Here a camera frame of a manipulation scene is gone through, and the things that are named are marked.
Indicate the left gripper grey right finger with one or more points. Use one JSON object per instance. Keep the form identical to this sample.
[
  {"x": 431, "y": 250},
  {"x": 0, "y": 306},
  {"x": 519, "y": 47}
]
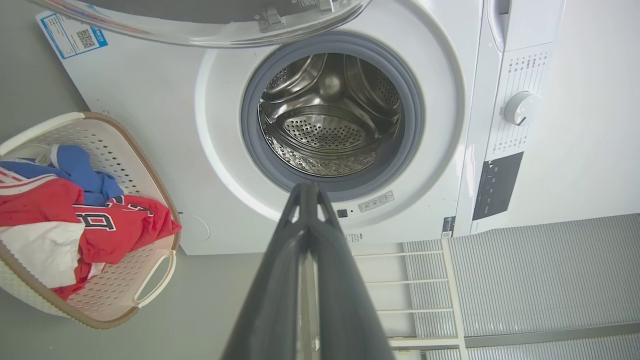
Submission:
[{"x": 340, "y": 300}]

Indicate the red sports jersey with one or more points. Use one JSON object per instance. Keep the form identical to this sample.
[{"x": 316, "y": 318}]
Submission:
[{"x": 125, "y": 225}]

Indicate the blue garment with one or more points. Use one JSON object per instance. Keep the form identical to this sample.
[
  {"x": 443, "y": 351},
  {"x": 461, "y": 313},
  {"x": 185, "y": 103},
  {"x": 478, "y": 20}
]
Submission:
[{"x": 75, "y": 165}]

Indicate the white garment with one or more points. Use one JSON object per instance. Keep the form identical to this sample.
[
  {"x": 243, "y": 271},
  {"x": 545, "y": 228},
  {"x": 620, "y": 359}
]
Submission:
[{"x": 35, "y": 250}]

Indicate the blue energy label sticker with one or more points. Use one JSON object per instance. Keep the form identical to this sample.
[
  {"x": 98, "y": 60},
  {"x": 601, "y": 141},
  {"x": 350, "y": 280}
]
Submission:
[{"x": 70, "y": 35}]

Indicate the grey warning sticker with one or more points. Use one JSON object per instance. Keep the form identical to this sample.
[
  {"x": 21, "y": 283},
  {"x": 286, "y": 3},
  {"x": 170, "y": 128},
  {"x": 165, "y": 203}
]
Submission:
[{"x": 376, "y": 201}]

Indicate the white plastic laundry basket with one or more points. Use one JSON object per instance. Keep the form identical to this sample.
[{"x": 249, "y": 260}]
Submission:
[{"x": 115, "y": 295}]

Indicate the round white filter cover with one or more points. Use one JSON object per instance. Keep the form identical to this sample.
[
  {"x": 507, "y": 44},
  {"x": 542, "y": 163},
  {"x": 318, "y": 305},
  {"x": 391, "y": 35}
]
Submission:
[{"x": 197, "y": 227}]

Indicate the round black glass washer door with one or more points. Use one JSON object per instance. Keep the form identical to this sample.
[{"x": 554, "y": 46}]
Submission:
[{"x": 200, "y": 32}]

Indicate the steel perforated washer drum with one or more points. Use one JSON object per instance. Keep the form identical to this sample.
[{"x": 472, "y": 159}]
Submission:
[{"x": 325, "y": 132}]

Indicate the white metal rack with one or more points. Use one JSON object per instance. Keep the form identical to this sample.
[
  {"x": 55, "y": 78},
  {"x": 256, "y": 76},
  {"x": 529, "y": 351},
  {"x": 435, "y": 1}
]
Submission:
[{"x": 450, "y": 290}]

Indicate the small black sticker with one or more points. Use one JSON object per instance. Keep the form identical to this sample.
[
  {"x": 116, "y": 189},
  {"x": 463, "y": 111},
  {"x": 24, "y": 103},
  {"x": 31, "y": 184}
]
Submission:
[{"x": 448, "y": 227}]

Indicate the black washer display panel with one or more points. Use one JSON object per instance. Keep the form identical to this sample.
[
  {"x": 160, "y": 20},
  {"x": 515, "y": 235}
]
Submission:
[{"x": 497, "y": 185}]

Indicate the white front-load washing machine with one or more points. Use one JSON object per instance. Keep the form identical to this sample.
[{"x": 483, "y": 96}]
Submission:
[{"x": 150, "y": 125}]

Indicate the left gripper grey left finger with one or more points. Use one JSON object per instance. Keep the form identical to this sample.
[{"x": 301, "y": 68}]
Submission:
[{"x": 275, "y": 290}]

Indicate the white round control knob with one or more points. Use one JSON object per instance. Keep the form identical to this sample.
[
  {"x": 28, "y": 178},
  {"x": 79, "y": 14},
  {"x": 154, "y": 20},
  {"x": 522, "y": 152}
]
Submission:
[{"x": 520, "y": 107}]

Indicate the white detergent drawer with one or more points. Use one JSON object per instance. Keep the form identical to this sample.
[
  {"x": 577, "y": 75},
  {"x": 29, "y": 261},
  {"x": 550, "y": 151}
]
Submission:
[{"x": 530, "y": 25}]

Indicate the grey corrugated panel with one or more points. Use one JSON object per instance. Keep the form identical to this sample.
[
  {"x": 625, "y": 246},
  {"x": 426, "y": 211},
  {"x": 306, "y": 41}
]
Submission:
[{"x": 550, "y": 275}]

